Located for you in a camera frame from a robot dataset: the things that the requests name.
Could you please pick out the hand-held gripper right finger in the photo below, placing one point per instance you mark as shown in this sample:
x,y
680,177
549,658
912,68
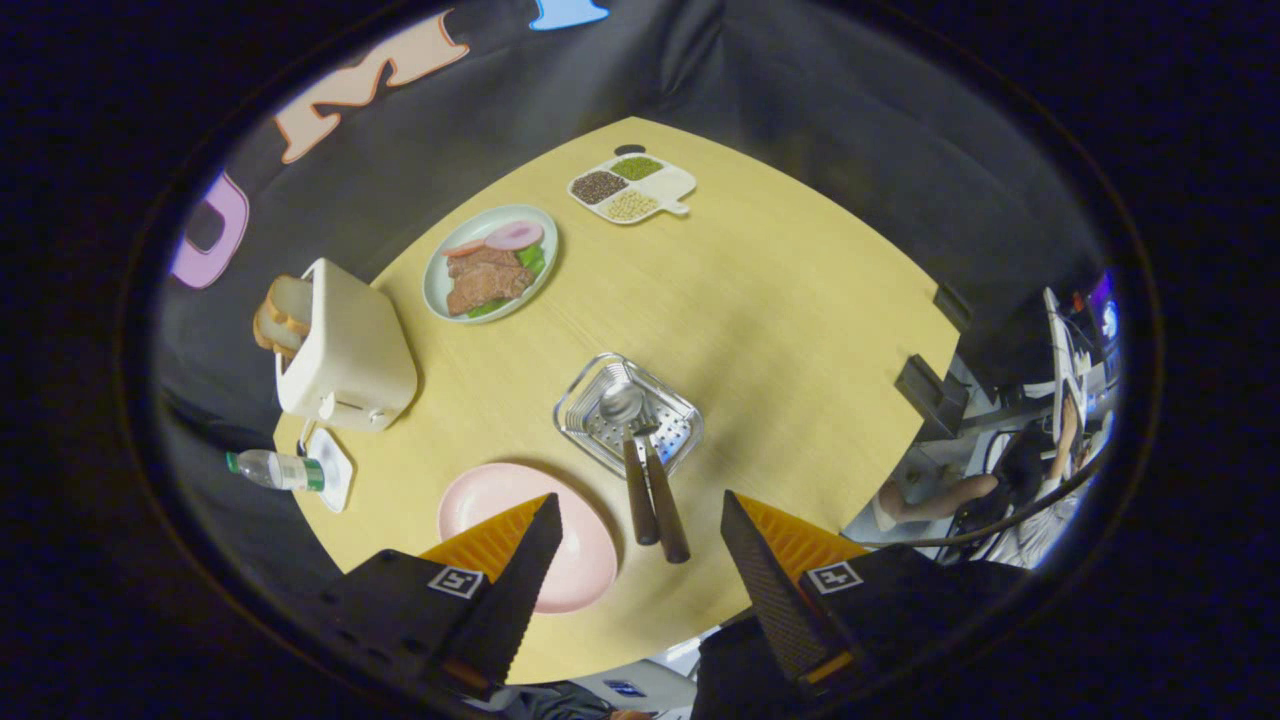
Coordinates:
x,y
770,590

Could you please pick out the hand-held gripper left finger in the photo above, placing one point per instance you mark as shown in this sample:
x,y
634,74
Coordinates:
x,y
520,585

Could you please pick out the pink plate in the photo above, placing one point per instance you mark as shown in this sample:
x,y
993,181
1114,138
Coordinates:
x,y
590,560

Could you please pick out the metal mesh basket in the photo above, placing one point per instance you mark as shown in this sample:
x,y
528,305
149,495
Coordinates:
x,y
675,425

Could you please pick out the white square coaster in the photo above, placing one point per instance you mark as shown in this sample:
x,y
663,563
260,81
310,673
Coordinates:
x,y
338,470

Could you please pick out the black table clamp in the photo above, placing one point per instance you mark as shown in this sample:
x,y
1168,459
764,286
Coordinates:
x,y
930,395

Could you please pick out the clear water bottle green cap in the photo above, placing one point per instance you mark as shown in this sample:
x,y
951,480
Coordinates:
x,y
275,469

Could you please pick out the white toaster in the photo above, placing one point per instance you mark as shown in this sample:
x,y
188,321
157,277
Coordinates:
x,y
350,350

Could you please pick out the brown meat slices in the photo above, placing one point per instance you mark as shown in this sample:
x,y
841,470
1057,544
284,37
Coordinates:
x,y
485,280

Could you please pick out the pale green plate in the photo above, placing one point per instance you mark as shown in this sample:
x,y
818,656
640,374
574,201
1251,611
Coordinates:
x,y
440,285

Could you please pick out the pink ham slice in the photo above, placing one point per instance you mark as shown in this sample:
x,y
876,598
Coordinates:
x,y
514,236

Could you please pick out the toast slice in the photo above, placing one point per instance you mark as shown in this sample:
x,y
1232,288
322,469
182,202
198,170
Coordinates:
x,y
292,300
272,335

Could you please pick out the white divided condiment dish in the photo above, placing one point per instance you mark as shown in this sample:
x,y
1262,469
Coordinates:
x,y
672,183

